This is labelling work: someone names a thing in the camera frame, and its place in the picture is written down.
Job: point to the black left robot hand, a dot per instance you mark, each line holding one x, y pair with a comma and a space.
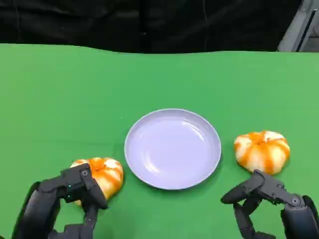
40, 206

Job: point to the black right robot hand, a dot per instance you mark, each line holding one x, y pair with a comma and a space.
294, 214

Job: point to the orange and white bread roll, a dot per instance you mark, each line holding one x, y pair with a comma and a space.
261, 153
109, 174

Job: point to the green table cloth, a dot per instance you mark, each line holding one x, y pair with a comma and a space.
74, 99

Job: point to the lilac plate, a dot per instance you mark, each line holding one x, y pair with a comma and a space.
172, 149

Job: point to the black backdrop curtain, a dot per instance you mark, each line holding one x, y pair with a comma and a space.
149, 22

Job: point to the grey metal frame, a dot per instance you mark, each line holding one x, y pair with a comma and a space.
299, 32

